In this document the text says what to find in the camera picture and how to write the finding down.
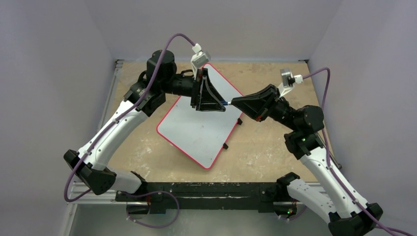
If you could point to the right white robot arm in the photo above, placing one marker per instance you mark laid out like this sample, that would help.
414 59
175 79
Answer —
346 212

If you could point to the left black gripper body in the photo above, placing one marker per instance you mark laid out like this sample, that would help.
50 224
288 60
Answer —
195 86

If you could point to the red framed whiteboard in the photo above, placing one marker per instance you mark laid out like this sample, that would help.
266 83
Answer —
199 135

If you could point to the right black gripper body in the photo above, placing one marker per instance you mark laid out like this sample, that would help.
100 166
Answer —
272 103

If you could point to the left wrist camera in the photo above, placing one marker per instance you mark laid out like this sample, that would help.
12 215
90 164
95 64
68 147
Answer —
199 59

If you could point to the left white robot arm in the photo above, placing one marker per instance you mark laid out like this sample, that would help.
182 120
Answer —
90 162

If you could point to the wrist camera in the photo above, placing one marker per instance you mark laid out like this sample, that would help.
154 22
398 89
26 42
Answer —
199 59
288 82

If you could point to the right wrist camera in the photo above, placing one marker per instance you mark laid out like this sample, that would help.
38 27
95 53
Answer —
288 82

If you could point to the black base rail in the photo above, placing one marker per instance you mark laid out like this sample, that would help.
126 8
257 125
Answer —
264 197

